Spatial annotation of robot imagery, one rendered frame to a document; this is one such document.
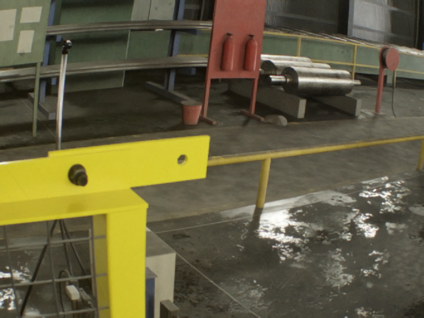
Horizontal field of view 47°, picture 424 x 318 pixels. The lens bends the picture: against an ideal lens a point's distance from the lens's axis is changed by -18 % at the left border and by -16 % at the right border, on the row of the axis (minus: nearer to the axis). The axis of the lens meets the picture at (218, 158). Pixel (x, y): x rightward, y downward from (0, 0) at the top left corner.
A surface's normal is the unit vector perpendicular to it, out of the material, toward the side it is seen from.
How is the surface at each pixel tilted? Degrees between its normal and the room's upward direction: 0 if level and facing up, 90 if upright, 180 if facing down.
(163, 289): 90
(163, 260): 90
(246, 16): 90
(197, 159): 90
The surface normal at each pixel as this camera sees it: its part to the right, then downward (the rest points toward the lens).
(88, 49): 0.56, 0.32
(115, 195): 0.11, -0.94
